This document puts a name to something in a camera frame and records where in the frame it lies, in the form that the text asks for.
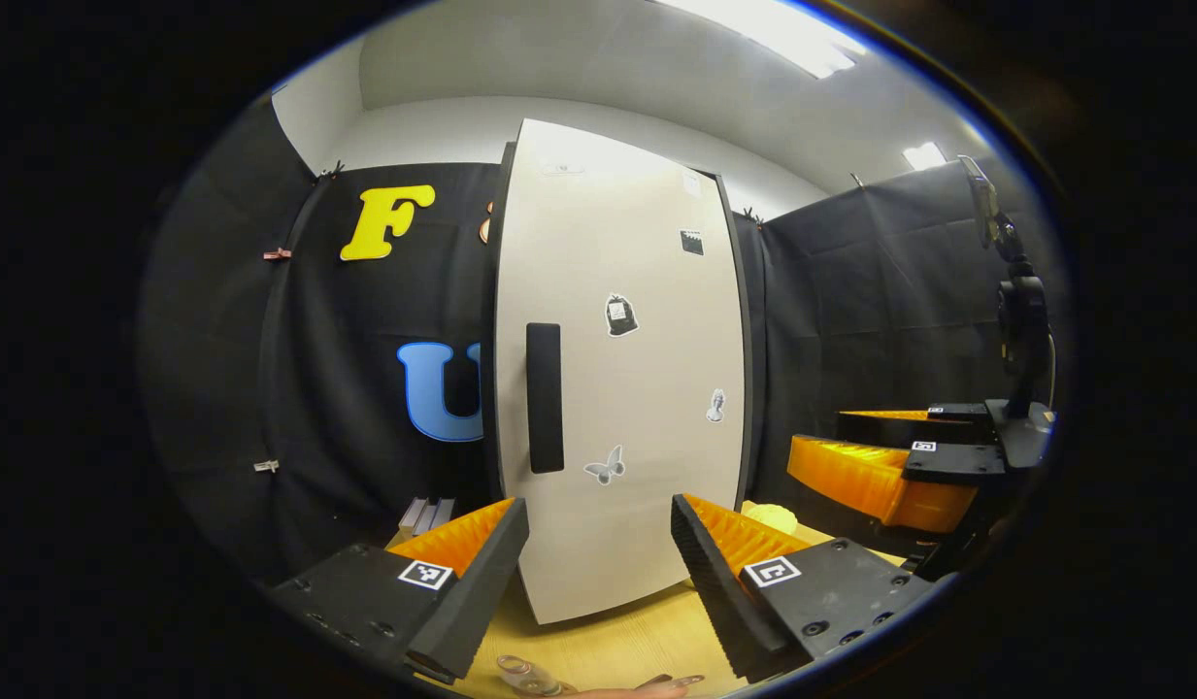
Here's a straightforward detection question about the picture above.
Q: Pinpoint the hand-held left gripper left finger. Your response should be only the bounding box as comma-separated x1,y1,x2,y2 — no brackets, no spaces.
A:
268,497,532,685

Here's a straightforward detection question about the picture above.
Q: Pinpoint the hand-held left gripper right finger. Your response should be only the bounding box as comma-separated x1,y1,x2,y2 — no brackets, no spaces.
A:
670,492,935,686

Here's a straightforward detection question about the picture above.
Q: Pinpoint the black backdrop cloth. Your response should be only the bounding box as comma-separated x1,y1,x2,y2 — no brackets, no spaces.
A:
137,92,1055,583

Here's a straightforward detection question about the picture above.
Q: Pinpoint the beige cabinet door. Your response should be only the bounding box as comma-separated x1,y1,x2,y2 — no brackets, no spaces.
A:
494,118,747,625

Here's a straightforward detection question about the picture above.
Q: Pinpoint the grey cabinet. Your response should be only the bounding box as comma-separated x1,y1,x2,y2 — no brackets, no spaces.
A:
485,141,757,511

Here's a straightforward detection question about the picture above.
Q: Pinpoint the pale yellow round pad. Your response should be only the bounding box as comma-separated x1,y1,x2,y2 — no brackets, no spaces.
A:
741,500,800,537

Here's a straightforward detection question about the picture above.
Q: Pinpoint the black door handle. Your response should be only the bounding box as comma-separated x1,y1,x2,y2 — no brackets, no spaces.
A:
526,322,566,475

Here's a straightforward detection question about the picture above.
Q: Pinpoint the large ceiling light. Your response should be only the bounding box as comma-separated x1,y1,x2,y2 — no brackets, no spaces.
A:
656,0,867,80

